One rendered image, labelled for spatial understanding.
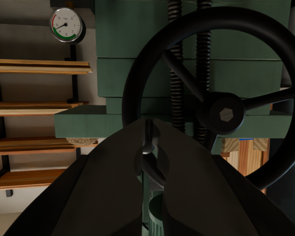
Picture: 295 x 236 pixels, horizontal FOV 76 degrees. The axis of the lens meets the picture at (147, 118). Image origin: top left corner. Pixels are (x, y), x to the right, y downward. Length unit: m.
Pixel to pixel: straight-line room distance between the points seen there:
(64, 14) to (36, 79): 2.68
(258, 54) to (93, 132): 0.43
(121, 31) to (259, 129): 0.41
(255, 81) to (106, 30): 0.37
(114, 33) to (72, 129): 0.24
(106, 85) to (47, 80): 2.61
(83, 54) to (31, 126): 1.28
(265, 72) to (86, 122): 0.44
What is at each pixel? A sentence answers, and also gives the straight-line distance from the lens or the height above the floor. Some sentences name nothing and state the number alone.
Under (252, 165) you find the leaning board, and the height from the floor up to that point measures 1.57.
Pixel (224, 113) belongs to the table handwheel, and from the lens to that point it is 0.28.
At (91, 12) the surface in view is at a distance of 0.47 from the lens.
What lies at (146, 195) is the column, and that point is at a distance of 0.94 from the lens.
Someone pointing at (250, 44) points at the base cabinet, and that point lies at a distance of 0.52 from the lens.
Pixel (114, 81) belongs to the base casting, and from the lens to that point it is 0.46.
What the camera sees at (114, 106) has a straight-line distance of 0.46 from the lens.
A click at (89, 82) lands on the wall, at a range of 2.93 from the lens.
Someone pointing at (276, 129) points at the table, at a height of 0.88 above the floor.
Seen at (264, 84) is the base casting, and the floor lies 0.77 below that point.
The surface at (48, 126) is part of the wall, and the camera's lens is 3.12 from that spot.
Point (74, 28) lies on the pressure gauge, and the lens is 0.42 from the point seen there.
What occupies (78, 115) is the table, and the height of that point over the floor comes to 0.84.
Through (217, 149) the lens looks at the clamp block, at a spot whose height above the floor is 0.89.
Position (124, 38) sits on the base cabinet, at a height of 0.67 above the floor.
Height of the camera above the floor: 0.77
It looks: 10 degrees up
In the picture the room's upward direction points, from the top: 179 degrees counter-clockwise
